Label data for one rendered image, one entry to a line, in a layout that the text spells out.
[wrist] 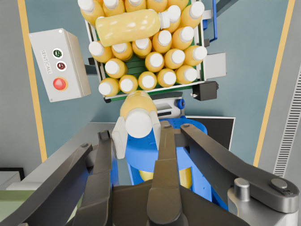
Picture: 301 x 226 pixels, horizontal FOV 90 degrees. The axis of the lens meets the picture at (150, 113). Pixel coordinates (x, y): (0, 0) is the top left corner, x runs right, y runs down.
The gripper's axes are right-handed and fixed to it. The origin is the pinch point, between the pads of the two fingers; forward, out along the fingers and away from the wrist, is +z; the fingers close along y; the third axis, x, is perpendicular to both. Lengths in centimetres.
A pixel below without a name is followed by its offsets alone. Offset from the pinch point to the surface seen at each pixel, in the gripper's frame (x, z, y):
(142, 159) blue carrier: -15.1, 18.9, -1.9
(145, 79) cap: 5.6, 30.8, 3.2
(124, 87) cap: 4.2, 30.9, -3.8
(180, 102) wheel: -6.0, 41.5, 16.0
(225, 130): -60, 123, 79
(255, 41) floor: 21, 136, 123
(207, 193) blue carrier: -32.1, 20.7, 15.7
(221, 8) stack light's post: 29, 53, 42
